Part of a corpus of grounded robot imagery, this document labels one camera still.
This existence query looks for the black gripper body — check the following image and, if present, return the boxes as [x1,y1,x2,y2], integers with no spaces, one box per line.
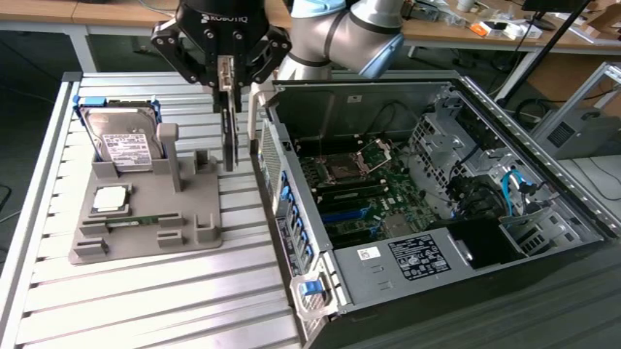
[173,0,272,56]

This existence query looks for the graphics card with metal bracket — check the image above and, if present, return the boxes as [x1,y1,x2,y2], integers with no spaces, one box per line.
[212,54,244,174]

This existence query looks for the wooden desk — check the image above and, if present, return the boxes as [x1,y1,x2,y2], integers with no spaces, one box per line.
[400,0,621,57]
[0,0,292,73]

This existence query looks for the hard disk with blue carrier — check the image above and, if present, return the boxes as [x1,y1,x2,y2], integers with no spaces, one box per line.
[72,96,164,174]

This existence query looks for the CPU socket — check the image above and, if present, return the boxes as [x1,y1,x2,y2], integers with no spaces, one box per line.
[320,154,371,183]

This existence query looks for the metal socket cover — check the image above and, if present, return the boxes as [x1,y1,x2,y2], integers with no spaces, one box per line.
[353,140,393,170]

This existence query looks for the open black PC case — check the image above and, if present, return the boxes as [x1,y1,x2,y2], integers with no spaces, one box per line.
[247,71,621,349]

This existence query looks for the grey plastic parts rack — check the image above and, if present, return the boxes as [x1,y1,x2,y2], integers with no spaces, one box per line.
[66,121,225,265]

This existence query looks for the silver CPU chip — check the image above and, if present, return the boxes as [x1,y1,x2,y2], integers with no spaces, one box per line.
[90,187,129,212]

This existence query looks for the grey metal drive cage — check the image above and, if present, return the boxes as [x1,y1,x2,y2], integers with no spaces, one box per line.
[409,90,503,192]

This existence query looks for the green RAM stick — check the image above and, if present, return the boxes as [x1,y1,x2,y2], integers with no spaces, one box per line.
[105,214,161,227]

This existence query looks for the orange small box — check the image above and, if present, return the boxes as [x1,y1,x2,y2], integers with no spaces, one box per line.
[472,20,506,36]

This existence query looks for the green motherboard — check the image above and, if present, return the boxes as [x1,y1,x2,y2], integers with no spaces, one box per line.
[295,140,438,245]

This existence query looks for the blue expansion slot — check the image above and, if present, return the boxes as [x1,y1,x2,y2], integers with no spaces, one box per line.
[319,207,375,224]

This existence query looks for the white small box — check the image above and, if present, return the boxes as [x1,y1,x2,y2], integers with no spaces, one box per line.
[503,23,542,40]

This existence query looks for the black slanted pole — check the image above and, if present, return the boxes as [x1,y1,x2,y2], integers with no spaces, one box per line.
[494,0,598,107]

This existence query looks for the black monitor with stand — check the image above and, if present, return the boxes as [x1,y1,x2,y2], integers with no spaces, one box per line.
[520,0,590,31]

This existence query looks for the grey power supply unit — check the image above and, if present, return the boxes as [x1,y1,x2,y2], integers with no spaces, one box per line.
[331,221,528,307]

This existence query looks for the grey computer tower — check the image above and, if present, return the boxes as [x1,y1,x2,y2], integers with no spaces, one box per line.
[530,107,621,161]

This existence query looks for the grey metal disk bay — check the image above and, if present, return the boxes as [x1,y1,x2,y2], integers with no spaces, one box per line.
[498,212,604,260]

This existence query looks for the black cable loop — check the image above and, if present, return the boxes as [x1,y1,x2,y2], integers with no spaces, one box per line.
[372,100,420,138]

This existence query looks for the black wire bundle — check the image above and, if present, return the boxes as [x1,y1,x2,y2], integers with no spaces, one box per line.
[444,174,506,223]

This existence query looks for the blue wire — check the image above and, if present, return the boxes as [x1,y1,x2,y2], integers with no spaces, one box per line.
[500,169,523,219]
[516,173,539,199]

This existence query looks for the aluminium profile frame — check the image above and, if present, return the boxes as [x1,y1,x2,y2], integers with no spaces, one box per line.
[532,61,621,136]

